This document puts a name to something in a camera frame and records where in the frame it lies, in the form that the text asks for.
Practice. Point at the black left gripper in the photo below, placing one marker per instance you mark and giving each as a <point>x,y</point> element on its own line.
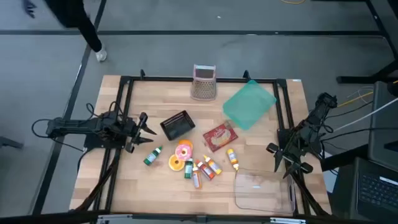
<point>136,130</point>

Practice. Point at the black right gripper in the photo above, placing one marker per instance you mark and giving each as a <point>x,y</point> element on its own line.
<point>292,159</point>

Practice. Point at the pink frosted toy donut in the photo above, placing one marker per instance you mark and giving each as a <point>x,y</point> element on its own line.
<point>179,149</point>

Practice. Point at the orange glazed toy donut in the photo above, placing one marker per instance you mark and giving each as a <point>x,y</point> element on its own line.
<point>186,142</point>

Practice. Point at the yellow food colouring bottle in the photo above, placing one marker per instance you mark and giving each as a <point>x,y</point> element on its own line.
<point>232,155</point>
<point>214,166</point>

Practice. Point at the dark green food colouring bottle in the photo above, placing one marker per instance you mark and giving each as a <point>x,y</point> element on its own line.
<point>188,170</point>

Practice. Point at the orange food colouring bottle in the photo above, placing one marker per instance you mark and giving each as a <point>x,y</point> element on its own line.
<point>196,180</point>

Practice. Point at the red food colouring bottle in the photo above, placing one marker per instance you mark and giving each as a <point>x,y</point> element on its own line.
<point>206,171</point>

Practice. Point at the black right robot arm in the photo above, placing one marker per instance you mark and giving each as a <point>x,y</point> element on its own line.
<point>311,124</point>

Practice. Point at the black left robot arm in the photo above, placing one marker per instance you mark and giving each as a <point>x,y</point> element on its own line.
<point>77,126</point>

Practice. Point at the black plastic basket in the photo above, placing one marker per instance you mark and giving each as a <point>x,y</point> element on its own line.
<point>177,126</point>

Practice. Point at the clear plastic container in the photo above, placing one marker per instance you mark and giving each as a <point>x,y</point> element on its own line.
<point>264,199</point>

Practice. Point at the teal plastic container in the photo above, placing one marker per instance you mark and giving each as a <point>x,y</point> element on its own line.
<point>248,104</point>

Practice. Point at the black laptop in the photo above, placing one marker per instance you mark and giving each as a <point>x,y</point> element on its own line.
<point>373,189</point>

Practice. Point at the black computer case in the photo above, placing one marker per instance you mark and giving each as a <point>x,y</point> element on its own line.
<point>382,124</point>

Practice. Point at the person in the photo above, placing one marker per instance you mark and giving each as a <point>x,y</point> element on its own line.
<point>84,28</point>

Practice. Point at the silver metal bracket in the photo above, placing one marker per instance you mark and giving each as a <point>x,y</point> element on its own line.
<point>287,221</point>
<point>115,219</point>

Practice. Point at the black aluminium table frame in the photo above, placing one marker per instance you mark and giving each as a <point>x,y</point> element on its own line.
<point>161,79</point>

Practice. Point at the black table leg frame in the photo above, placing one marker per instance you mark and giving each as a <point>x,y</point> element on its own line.
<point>382,28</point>

